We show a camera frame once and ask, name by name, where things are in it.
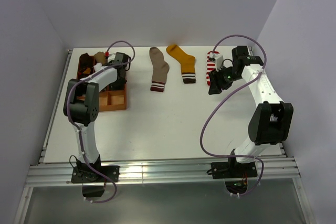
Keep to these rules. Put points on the red white striped sock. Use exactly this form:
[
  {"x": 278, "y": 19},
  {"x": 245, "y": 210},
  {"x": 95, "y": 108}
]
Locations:
[{"x": 210, "y": 65}]

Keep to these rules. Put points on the rolled dark argyle socks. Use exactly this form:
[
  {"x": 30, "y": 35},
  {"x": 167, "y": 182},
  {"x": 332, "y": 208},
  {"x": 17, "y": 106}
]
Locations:
[{"x": 85, "y": 66}]

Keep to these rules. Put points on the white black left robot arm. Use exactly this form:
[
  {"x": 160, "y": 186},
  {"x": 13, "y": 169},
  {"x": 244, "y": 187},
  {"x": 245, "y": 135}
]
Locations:
[{"x": 103, "y": 73}]

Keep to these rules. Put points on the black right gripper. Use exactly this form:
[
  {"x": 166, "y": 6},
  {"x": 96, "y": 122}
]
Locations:
[{"x": 217, "y": 83}]

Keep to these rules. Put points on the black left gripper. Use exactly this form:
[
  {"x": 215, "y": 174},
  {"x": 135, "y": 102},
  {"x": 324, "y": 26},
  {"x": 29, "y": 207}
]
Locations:
[{"x": 118, "y": 84}]

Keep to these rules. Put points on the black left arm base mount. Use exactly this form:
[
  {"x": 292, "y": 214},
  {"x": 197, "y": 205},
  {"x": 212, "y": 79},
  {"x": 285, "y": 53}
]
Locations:
[{"x": 94, "y": 185}]

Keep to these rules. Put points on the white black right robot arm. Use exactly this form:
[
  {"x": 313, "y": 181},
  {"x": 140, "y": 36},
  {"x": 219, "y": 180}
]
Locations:
[{"x": 270, "y": 122}]

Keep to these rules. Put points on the aluminium frame rail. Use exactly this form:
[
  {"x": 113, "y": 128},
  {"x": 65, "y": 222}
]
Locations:
[{"x": 157, "y": 172}]

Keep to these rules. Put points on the rolled taupe socks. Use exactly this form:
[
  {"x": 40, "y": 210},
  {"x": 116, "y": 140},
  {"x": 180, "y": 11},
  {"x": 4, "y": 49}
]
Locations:
[{"x": 100, "y": 57}]

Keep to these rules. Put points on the wooden compartment tray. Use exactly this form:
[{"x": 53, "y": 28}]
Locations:
[{"x": 112, "y": 100}]

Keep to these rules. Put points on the rolled white socks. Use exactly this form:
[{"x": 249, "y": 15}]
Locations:
[{"x": 99, "y": 67}]

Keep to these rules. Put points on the mustard yellow sock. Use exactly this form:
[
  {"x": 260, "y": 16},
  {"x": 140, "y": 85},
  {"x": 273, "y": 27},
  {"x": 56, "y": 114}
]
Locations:
[{"x": 187, "y": 63}]

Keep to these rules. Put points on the taupe sock with striped cuff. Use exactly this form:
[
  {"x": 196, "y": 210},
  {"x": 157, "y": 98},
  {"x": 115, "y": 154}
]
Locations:
[{"x": 160, "y": 70}]

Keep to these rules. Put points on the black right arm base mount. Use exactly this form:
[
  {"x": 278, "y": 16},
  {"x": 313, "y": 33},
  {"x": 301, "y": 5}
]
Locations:
[{"x": 232, "y": 170}]

